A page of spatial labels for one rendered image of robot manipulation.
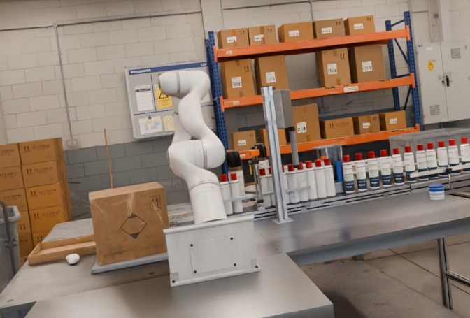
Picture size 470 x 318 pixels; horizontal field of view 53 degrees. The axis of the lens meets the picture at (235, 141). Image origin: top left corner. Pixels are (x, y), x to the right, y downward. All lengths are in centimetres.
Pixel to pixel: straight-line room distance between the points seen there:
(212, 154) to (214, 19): 526
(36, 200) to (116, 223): 370
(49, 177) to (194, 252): 407
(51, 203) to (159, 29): 293
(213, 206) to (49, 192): 403
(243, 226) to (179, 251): 23
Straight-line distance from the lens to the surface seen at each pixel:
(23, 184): 563
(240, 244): 165
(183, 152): 183
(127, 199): 195
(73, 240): 256
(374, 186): 268
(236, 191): 240
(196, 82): 208
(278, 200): 232
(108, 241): 198
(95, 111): 694
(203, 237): 163
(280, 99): 229
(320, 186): 254
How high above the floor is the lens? 137
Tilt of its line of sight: 3 degrees down
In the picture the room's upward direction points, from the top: 7 degrees counter-clockwise
